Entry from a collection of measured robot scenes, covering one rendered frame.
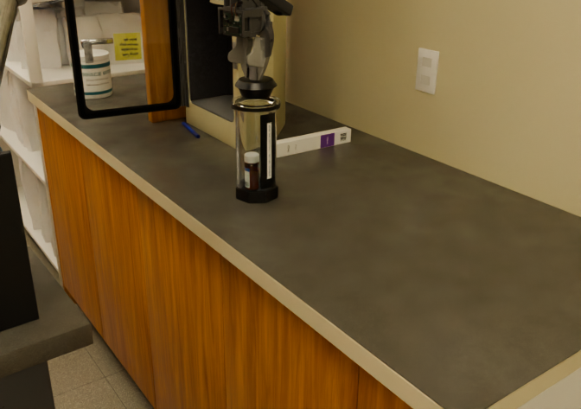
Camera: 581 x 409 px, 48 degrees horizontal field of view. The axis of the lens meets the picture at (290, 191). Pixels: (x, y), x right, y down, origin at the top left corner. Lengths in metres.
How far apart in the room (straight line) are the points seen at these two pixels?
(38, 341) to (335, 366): 0.48
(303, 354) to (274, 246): 0.22
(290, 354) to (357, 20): 1.07
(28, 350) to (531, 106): 1.16
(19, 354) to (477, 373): 0.68
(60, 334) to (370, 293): 0.51
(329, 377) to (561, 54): 0.85
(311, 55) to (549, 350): 1.37
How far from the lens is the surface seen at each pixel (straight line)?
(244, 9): 1.34
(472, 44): 1.68
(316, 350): 1.19
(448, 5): 1.73
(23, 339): 1.09
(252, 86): 1.38
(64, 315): 1.13
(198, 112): 1.96
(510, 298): 1.19
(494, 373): 1.01
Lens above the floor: 1.54
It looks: 23 degrees down
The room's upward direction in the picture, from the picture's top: 1 degrees clockwise
